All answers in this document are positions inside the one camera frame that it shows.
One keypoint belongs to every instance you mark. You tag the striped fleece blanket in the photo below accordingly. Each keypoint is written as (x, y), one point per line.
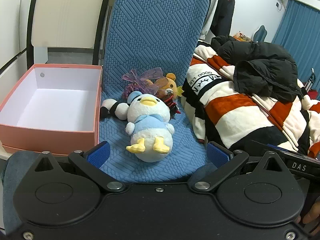
(225, 105)

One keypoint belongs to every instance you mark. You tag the purple organza bow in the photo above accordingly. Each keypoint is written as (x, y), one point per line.
(150, 76)

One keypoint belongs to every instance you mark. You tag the person's right hand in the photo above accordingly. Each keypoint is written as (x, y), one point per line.
(311, 215)

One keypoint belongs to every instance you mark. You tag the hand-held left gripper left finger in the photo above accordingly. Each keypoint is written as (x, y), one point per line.
(98, 155)

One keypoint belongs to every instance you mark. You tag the white hanging garment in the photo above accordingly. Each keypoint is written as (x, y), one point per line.
(208, 15)

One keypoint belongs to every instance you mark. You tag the red and black ribbon ornament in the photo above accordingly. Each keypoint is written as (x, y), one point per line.
(172, 105)

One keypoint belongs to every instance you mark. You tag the colourful snack packets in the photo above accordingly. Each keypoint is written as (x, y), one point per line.
(242, 36)

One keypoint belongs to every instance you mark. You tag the blue curtain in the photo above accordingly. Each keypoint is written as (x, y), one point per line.
(300, 37)

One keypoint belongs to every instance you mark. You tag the blue office chair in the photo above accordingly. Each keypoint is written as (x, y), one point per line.
(260, 33)

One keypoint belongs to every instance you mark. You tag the black hanging garment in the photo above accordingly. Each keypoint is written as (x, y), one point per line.
(225, 12)

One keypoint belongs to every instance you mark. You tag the dark blue cloth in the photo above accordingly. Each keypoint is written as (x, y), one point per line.
(15, 180)

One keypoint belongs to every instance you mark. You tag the black and white panda plush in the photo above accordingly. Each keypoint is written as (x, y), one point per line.
(120, 108)

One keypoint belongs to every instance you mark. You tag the brown bear plush toy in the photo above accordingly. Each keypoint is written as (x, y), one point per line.
(170, 81)

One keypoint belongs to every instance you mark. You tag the pink cardboard box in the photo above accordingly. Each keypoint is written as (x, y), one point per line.
(50, 135)

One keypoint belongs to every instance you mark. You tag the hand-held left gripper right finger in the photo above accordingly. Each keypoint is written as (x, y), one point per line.
(218, 155)

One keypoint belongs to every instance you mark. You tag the black puffer jacket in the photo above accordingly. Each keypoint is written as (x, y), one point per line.
(262, 62)

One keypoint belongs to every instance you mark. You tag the white duck plush toy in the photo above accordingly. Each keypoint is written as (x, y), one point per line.
(147, 120)

